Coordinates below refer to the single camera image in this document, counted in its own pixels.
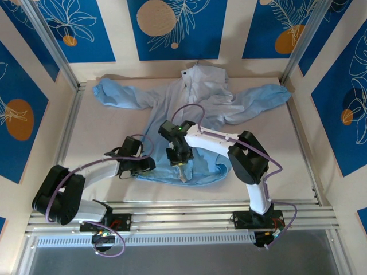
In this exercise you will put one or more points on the right black controller housing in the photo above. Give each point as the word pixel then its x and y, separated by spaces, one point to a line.
pixel 261 239

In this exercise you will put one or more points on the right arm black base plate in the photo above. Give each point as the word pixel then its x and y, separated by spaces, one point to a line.
pixel 241 220

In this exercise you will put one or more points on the light blue zip jacket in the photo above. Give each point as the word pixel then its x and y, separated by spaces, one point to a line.
pixel 206 94

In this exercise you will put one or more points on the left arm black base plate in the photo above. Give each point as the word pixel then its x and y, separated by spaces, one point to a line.
pixel 123 222

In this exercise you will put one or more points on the aluminium mounting rail beam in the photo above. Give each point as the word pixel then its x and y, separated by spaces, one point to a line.
pixel 186 215

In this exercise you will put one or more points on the aluminium corner post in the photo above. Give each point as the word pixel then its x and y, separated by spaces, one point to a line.
pixel 303 43
pixel 51 43

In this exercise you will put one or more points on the aluminium side rail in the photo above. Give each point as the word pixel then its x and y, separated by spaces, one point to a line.
pixel 304 149
pixel 70 129

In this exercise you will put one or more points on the blue floral wall poster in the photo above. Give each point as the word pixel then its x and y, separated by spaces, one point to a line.
pixel 325 34
pixel 200 43
pixel 94 48
pixel 362 217
pixel 258 34
pixel 338 129
pixel 28 37
pixel 17 86
pixel 2 226

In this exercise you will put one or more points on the grey metal sheet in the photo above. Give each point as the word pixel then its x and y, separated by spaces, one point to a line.
pixel 186 260

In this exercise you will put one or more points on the black controller housing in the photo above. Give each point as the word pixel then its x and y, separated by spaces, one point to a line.
pixel 261 239
pixel 103 242

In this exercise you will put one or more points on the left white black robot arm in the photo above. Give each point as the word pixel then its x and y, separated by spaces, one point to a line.
pixel 97 172

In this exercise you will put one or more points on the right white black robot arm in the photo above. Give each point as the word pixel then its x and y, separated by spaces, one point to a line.
pixel 209 140

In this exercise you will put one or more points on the left black controller housing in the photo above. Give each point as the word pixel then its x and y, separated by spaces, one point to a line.
pixel 103 242

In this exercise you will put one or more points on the aluminium frame leg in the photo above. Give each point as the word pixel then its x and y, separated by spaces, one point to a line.
pixel 23 266
pixel 341 257

